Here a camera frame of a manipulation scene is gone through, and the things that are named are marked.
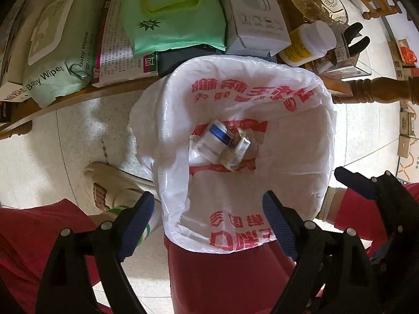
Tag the bright green wipes pack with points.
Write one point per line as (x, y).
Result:
(173, 16)

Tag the red trash bin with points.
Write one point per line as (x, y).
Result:
(222, 284)

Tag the white yellow-label pill bottle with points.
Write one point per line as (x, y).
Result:
(311, 44)

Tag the clear acrylic holder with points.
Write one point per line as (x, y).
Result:
(347, 68)

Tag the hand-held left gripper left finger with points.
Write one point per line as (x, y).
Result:
(136, 232)

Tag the dark grey box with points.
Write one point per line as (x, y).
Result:
(186, 60)

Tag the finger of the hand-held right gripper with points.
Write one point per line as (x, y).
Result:
(355, 181)
(379, 256)

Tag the wooden table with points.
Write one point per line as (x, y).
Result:
(72, 103)

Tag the white red-printed plastic bag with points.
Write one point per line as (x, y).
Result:
(229, 189)

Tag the beige slipper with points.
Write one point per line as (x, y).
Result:
(108, 183)

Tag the white grey carton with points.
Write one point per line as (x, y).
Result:
(252, 9)

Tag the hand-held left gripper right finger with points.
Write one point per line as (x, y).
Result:
(278, 225)

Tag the pale green baby wipes pack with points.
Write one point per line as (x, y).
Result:
(57, 52)

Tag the cardboard box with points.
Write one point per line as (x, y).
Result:
(404, 57)
(409, 144)

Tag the red-edged printed paper box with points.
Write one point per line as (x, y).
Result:
(118, 52)

